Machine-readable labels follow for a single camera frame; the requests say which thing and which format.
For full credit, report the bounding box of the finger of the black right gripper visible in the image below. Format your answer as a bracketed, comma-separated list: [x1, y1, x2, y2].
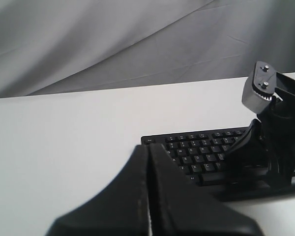
[148, 144, 263, 236]

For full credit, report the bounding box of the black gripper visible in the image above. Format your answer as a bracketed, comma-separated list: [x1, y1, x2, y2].
[225, 72, 295, 187]

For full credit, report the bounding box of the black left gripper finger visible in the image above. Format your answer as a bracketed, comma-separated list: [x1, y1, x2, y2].
[47, 145, 149, 236]

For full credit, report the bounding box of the black acer keyboard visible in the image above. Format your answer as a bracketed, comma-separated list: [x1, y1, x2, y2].
[140, 126, 295, 203]

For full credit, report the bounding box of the grey backdrop cloth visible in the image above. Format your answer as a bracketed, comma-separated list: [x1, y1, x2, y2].
[0, 0, 295, 98]

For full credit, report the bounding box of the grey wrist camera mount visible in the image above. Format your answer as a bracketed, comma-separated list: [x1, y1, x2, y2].
[241, 61, 277, 114]

